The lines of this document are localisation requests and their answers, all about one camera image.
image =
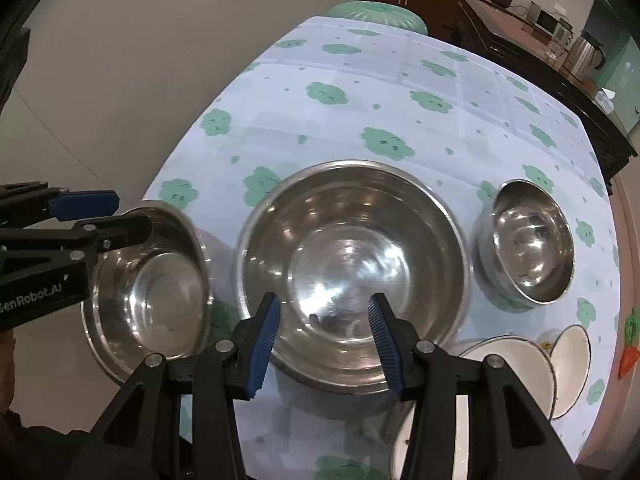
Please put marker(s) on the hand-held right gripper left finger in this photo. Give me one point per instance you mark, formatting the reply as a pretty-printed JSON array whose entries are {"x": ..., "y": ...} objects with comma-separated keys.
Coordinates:
[{"x": 262, "y": 345}]

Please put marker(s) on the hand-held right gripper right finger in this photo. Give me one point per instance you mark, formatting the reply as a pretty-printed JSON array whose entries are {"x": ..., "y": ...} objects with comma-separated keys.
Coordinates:
[{"x": 385, "y": 345}]

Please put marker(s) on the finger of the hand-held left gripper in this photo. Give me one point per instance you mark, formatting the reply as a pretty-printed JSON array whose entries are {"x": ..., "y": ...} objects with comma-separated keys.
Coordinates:
[
  {"x": 90, "y": 205},
  {"x": 125, "y": 232}
]

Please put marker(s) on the medium stainless steel bowl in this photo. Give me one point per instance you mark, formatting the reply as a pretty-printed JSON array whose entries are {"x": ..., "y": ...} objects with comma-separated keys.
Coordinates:
[{"x": 150, "y": 300}]

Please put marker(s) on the large stainless steel bowl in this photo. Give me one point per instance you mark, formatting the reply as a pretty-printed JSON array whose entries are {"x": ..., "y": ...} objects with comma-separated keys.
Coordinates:
[{"x": 350, "y": 240}]

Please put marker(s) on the small stainless steel bowl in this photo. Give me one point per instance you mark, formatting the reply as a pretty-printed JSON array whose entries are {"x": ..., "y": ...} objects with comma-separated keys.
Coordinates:
[{"x": 530, "y": 245}]

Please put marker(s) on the orange carrot sticker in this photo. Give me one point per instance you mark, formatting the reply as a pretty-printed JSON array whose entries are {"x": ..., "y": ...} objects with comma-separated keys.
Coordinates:
[{"x": 629, "y": 355}]

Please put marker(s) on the green cloud print tablecloth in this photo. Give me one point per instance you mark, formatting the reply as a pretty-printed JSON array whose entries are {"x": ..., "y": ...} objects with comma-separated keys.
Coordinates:
[{"x": 380, "y": 100}]

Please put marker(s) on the dark wooden sideboard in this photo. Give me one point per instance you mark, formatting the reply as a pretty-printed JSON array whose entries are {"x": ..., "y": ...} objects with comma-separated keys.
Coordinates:
[{"x": 540, "y": 70}]

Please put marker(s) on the green plastic stool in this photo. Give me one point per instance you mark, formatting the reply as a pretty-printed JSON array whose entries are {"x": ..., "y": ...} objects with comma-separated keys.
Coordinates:
[{"x": 375, "y": 12}]

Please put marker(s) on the dark wooden cabinet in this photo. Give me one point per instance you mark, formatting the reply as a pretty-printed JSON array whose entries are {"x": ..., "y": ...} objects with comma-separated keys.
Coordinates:
[{"x": 415, "y": 0}]

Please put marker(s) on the steel electric kettle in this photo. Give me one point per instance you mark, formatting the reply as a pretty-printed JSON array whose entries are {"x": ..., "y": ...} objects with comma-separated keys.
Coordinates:
[{"x": 582, "y": 55}]

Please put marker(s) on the silver microwave oven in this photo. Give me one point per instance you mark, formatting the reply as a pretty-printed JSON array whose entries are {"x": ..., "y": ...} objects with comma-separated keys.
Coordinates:
[{"x": 547, "y": 20}]

